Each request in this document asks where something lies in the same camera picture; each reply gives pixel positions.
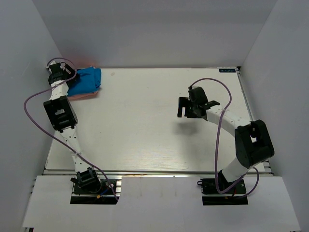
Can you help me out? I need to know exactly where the blue t-shirt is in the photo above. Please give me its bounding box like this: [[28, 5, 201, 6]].
[[67, 67, 102, 97]]

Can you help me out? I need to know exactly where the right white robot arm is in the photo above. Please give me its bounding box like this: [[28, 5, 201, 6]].
[[177, 87, 275, 193]]

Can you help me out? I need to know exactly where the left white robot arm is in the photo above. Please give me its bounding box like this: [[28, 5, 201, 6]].
[[43, 61, 102, 193]]

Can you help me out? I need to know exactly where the folded pink t-shirt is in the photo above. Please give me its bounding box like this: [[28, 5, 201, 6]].
[[69, 65, 99, 101]]

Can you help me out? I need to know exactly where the blue label sticker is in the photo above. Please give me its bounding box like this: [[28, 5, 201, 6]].
[[219, 69, 236, 73]]

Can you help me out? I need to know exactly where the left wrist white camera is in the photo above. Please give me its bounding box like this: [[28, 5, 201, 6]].
[[60, 62, 73, 74]]

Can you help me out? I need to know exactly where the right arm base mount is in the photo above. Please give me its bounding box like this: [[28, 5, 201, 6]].
[[197, 177, 249, 206]]

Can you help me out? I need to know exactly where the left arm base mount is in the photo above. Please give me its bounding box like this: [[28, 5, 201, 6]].
[[70, 168, 121, 205]]

